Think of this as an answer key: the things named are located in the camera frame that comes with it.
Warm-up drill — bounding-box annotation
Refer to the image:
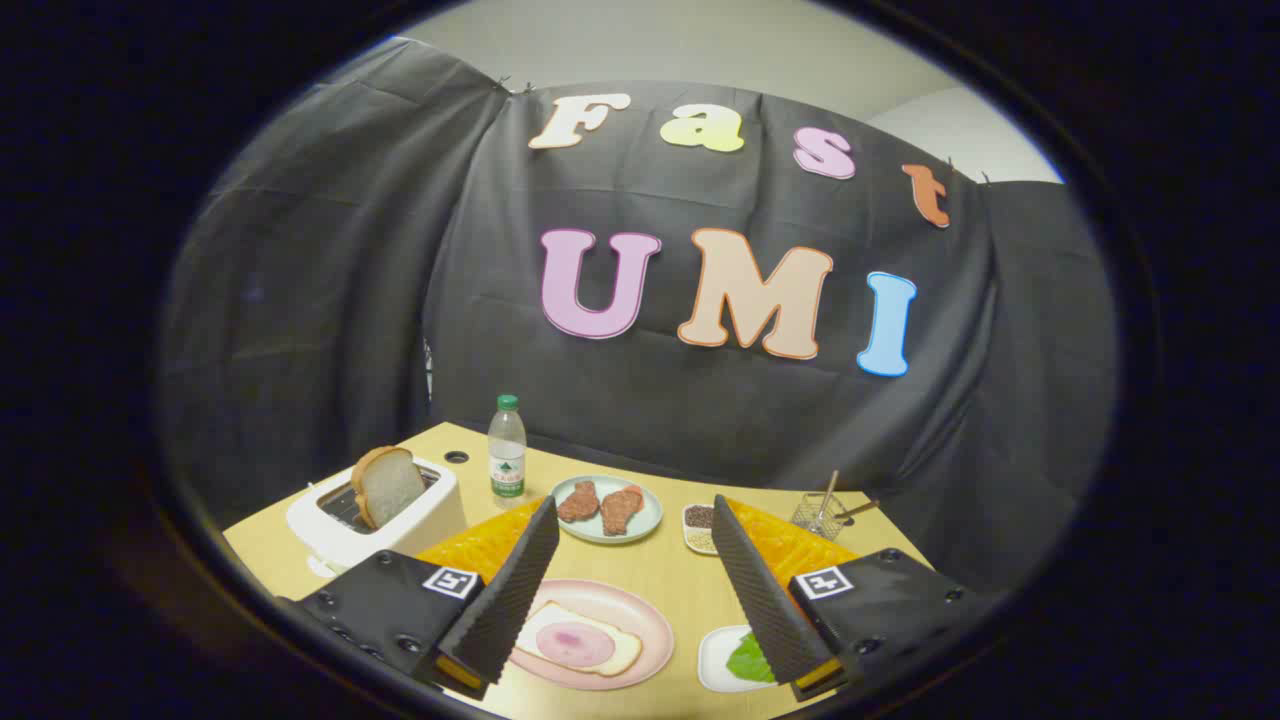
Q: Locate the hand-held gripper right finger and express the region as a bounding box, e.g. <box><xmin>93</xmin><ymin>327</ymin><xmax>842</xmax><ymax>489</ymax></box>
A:
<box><xmin>710</xmin><ymin>493</ymin><xmax>1001</xmax><ymax>703</ymax></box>

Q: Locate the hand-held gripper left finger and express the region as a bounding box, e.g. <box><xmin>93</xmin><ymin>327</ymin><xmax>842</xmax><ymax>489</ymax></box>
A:
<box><xmin>276</xmin><ymin>494</ymin><xmax>561</xmax><ymax>701</ymax></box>

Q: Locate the white divided seasoning dish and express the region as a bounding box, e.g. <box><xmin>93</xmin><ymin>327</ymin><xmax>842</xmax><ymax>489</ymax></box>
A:
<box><xmin>682</xmin><ymin>503</ymin><xmax>721</xmax><ymax>556</ymax></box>

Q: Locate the green lettuce leaf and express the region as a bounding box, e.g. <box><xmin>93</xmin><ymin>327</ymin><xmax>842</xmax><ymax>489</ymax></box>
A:
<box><xmin>726</xmin><ymin>632</ymin><xmax>777</xmax><ymax>685</ymax></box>

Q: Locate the small white square plate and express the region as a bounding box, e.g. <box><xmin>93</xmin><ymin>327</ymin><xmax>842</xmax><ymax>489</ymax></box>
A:
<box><xmin>697</xmin><ymin>625</ymin><xmax>779</xmax><ymax>694</ymax></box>

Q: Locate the bread slice with ham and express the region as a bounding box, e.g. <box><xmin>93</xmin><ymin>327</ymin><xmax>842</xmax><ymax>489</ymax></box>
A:
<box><xmin>515</xmin><ymin>600</ymin><xmax>643</xmax><ymax>677</ymax></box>

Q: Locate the brown meat steak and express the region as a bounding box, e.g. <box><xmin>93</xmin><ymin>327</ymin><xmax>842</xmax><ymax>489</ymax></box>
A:
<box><xmin>600</xmin><ymin>486</ymin><xmax>645</xmax><ymax>537</ymax></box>
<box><xmin>557</xmin><ymin>481</ymin><xmax>600</xmax><ymax>524</ymax></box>

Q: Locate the pink plate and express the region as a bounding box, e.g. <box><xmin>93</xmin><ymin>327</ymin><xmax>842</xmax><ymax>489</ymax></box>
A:
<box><xmin>508</xmin><ymin>578</ymin><xmax>675</xmax><ymax>691</ymax></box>

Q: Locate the clear plastic water bottle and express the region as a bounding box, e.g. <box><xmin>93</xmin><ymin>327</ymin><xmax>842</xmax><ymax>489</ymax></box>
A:
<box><xmin>488</xmin><ymin>394</ymin><xmax>528</xmax><ymax>499</ymax></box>

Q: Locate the light green plate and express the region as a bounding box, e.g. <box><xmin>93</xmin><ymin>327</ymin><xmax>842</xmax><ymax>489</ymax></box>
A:
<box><xmin>549</xmin><ymin>474</ymin><xmax>664</xmax><ymax>545</ymax></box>

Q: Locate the white toaster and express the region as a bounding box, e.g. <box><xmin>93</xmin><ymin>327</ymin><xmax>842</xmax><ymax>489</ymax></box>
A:
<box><xmin>286</xmin><ymin>456</ymin><xmax>468</xmax><ymax>579</ymax></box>

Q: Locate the slice of toast bread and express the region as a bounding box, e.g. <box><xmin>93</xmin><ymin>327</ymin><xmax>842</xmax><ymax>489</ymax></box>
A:
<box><xmin>350</xmin><ymin>446</ymin><xmax>428</xmax><ymax>530</ymax></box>

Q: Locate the black backdrop cloth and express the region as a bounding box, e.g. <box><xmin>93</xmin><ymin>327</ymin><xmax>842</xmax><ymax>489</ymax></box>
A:
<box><xmin>155</xmin><ymin>38</ymin><xmax>1119</xmax><ymax>593</ymax></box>

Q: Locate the wire mesh utensil basket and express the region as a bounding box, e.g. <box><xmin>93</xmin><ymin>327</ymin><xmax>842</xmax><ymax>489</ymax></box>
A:
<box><xmin>791</xmin><ymin>492</ymin><xmax>847</xmax><ymax>541</ymax></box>

